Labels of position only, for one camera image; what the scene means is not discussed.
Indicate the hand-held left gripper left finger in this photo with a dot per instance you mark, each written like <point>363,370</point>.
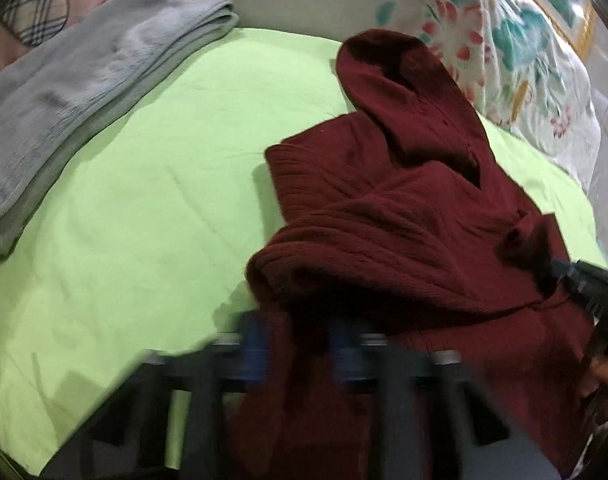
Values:
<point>252,347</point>

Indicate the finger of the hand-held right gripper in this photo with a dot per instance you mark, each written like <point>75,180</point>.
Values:
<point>581,280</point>

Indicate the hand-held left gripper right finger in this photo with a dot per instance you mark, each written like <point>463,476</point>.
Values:
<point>346,357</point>

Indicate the maroon knit sweater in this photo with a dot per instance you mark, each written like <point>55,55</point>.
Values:
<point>408,220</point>

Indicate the light green bed sheet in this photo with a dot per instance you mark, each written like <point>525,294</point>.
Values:
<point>144,200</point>

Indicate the white floral quilt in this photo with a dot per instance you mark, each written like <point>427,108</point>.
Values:
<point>508,45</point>

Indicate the folded grey cloth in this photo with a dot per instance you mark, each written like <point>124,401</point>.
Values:
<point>69,90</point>

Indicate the pink pillow with plaid heart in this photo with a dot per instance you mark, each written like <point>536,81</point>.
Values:
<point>39,5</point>

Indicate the gold picture frame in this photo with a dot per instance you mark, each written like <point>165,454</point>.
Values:
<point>558,5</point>

